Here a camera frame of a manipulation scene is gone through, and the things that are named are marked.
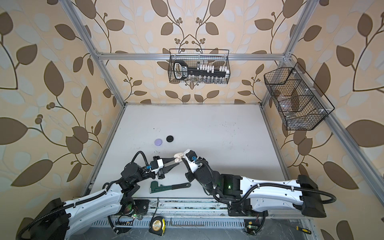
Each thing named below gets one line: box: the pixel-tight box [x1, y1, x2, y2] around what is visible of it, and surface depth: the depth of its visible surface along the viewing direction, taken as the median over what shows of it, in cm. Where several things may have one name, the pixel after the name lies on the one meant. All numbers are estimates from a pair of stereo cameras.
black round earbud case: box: [166, 135, 174, 143], surface depth 101 cm
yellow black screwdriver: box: [295, 226, 312, 235], surface depth 69 cm
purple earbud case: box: [154, 138, 163, 146], surface depth 101 cm
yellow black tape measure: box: [148, 216, 166, 236], surface depth 69 cm
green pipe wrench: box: [150, 181, 192, 194], surface depth 82 cm
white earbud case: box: [173, 152, 184, 163], surface depth 68 cm
